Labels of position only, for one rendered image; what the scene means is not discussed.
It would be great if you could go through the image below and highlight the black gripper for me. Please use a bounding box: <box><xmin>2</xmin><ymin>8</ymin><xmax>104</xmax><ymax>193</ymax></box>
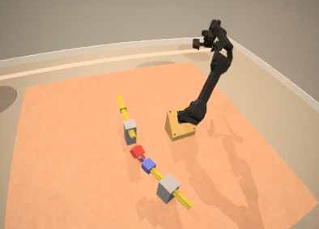
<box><xmin>193</xmin><ymin>37</ymin><xmax>221</xmax><ymax>52</ymax></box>

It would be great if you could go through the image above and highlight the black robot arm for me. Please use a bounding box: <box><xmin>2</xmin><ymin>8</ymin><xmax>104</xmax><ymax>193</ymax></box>
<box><xmin>177</xmin><ymin>19</ymin><xmax>233</xmax><ymax>126</ymax></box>

